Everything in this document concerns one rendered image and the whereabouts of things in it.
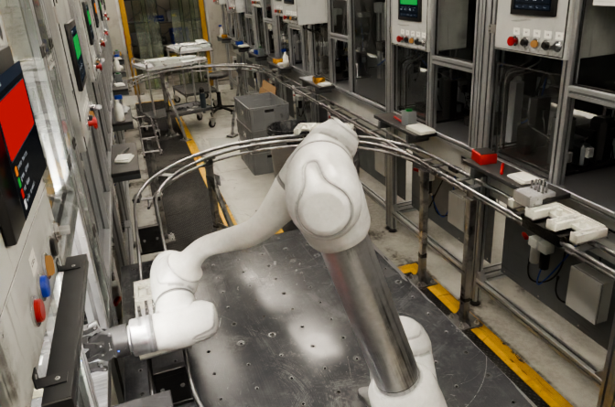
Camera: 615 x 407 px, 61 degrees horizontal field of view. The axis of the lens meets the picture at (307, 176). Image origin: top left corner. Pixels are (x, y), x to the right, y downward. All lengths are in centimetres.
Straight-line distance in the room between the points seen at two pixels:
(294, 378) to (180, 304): 48
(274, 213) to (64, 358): 55
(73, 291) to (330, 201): 43
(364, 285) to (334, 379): 66
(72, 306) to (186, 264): 58
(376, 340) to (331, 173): 38
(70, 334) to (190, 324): 57
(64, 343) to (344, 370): 105
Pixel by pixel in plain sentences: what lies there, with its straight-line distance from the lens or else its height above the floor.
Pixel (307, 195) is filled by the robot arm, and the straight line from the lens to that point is 87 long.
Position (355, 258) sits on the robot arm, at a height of 130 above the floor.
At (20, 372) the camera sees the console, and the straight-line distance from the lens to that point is 68.
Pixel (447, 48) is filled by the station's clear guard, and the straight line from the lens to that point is 296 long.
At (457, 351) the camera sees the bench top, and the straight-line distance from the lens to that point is 177.
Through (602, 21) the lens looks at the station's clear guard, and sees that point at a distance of 221.
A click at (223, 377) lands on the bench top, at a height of 68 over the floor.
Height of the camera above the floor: 180
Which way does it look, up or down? 21 degrees down
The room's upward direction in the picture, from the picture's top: 3 degrees counter-clockwise
